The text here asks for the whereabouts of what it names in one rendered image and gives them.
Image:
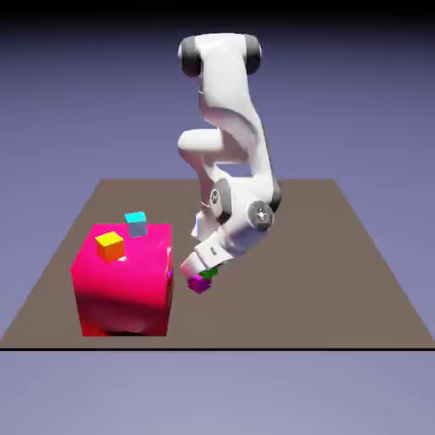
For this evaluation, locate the small green cube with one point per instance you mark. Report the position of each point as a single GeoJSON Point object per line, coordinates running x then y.
{"type": "Point", "coordinates": [210, 273]}

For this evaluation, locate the small yellow cube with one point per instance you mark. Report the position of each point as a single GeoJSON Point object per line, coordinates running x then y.
{"type": "Point", "coordinates": [109, 246]}

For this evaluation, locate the small magenta cube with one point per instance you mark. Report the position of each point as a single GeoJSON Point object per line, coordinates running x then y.
{"type": "Point", "coordinates": [199, 284]}

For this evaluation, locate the large pink box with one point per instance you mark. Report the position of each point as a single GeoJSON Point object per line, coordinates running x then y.
{"type": "Point", "coordinates": [122, 289]}

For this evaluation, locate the small cyan cube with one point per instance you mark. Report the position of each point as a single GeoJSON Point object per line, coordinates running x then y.
{"type": "Point", "coordinates": [136, 224]}

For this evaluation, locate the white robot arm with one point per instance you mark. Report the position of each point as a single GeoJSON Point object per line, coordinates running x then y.
{"type": "Point", "coordinates": [234, 136]}

